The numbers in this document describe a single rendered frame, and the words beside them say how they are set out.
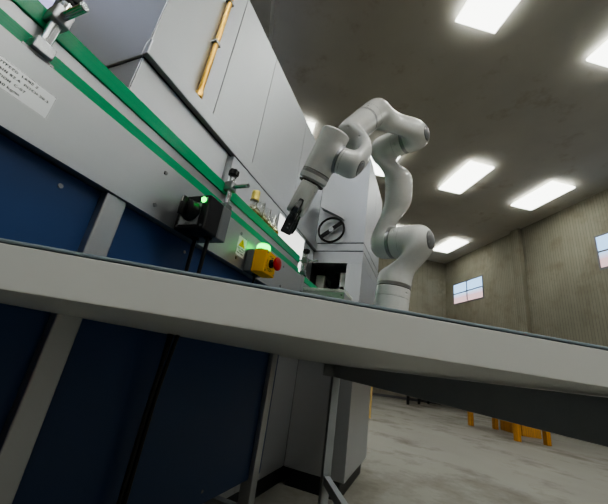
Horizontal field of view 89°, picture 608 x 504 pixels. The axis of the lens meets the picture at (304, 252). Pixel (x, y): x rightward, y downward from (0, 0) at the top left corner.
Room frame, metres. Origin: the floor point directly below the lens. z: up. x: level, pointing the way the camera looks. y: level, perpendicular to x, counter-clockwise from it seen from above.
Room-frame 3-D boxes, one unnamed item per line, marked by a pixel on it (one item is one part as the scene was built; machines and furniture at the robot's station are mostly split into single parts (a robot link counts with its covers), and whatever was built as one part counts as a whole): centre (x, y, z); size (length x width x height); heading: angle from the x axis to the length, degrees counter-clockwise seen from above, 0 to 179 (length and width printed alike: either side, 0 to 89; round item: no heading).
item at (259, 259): (0.90, 0.12, 0.96); 0.07 x 0.07 x 0.07; 66
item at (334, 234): (2.12, -0.18, 1.66); 0.21 x 0.05 x 0.21; 66
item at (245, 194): (1.55, 0.19, 1.32); 0.90 x 0.03 x 0.34; 156
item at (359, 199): (2.44, -0.39, 1.86); 0.70 x 0.37 x 0.89; 156
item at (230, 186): (0.75, 0.21, 1.11); 0.07 x 0.04 x 0.13; 66
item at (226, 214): (0.64, 0.23, 0.96); 0.08 x 0.08 x 0.08; 66
